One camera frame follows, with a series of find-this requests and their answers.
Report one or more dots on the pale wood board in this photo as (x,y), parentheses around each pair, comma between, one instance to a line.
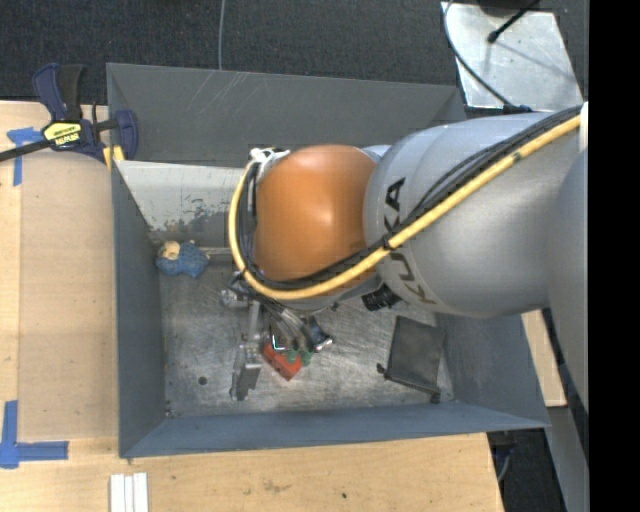
(65,300)

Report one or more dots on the dark green flat block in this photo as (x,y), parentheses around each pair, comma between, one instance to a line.
(415,355)

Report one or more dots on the blue toy animal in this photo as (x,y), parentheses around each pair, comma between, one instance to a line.
(182,260)

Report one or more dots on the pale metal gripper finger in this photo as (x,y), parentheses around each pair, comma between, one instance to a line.
(241,357)
(250,380)

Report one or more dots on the black cylinder on white bracket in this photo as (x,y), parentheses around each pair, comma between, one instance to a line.
(380,298)

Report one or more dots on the grey metal bin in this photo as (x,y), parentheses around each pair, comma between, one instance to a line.
(210,350)

